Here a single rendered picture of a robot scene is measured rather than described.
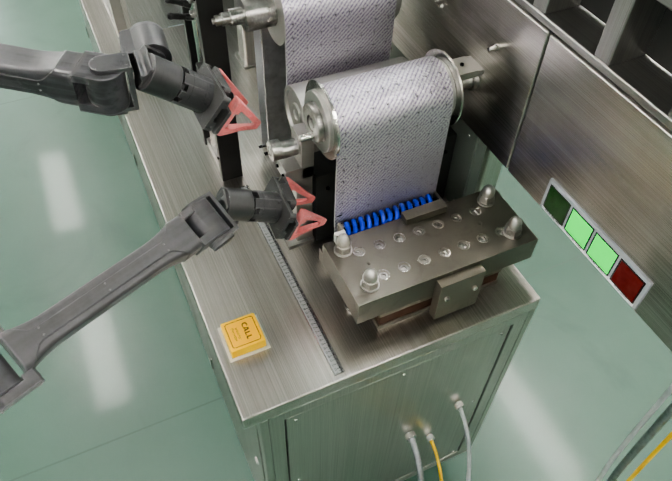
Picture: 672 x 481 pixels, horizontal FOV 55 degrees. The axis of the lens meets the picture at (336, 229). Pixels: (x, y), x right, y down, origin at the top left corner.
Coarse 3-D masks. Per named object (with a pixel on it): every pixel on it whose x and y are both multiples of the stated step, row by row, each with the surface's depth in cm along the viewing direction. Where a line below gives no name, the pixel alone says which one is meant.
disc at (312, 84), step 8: (312, 80) 113; (312, 88) 115; (320, 88) 111; (328, 96) 109; (328, 104) 110; (336, 120) 109; (336, 128) 110; (336, 136) 111; (336, 144) 112; (328, 152) 117; (336, 152) 113
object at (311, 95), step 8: (448, 72) 118; (312, 96) 113; (320, 96) 111; (320, 104) 111; (328, 112) 110; (328, 120) 110; (328, 128) 111; (328, 136) 112; (320, 144) 118; (328, 144) 113
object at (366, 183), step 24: (408, 144) 121; (432, 144) 124; (336, 168) 118; (360, 168) 120; (384, 168) 123; (408, 168) 126; (432, 168) 130; (336, 192) 122; (360, 192) 125; (384, 192) 129; (408, 192) 132; (432, 192) 136; (336, 216) 127
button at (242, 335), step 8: (232, 320) 126; (240, 320) 126; (248, 320) 126; (256, 320) 126; (224, 328) 125; (232, 328) 125; (240, 328) 125; (248, 328) 125; (256, 328) 125; (224, 336) 124; (232, 336) 124; (240, 336) 124; (248, 336) 124; (256, 336) 124; (232, 344) 122; (240, 344) 123; (248, 344) 123; (256, 344) 123; (264, 344) 124; (232, 352) 122; (240, 352) 123; (248, 352) 124
